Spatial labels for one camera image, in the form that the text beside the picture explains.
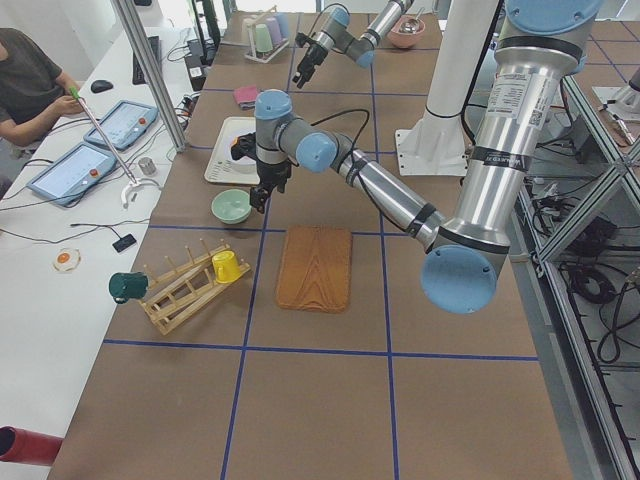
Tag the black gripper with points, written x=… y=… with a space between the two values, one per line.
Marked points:
x=273 y=175
x=311 y=56

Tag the white round plate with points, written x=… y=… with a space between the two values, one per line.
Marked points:
x=237 y=165

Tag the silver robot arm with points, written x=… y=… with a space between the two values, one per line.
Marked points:
x=333 y=35
x=541 y=42

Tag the cream bear tray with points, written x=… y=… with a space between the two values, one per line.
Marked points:
x=218 y=169

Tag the green bowl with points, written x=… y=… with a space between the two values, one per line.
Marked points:
x=231 y=206

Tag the green pastel cup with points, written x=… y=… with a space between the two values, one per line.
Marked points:
x=263 y=42

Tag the blue pastel cup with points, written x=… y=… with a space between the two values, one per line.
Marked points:
x=283 y=24

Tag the purple pastel cup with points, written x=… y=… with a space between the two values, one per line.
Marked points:
x=274 y=30

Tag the pink cloth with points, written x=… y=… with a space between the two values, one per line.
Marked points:
x=246 y=91

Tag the grey cloth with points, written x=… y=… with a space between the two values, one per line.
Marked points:
x=246 y=103

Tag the white cup rack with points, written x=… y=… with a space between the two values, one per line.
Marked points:
x=248 y=25

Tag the yellow mug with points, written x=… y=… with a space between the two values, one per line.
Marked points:
x=226 y=267

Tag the wooden cutting board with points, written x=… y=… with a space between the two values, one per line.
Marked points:
x=315 y=269

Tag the pink bowl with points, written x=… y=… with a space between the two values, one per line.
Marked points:
x=403 y=40

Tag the small metal cylinder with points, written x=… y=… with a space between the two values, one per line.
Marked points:
x=147 y=166

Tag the metal scoop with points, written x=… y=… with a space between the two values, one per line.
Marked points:
x=412 y=24

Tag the wooden dish rack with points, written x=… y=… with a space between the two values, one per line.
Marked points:
x=185 y=289

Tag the upper teach pendant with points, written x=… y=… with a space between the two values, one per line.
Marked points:
x=127 y=121

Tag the teach pendant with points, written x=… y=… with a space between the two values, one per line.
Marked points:
x=73 y=174
x=127 y=121

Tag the small black device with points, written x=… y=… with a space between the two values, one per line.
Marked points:
x=124 y=243

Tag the dark green cup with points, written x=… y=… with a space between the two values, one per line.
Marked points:
x=126 y=286

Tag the black computer mouse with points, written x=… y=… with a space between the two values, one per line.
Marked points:
x=100 y=86

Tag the lower teach pendant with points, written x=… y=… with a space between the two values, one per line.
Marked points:
x=73 y=174

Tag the fried egg toy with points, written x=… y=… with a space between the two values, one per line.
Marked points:
x=67 y=260

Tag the long metal rod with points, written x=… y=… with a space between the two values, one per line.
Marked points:
x=134 y=182

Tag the seated person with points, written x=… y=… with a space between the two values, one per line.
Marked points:
x=35 y=91

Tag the red cylinder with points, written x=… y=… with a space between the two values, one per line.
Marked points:
x=28 y=447

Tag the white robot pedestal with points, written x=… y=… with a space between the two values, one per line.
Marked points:
x=436 y=143

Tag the aluminium frame post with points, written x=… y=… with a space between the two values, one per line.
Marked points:
x=137 y=37

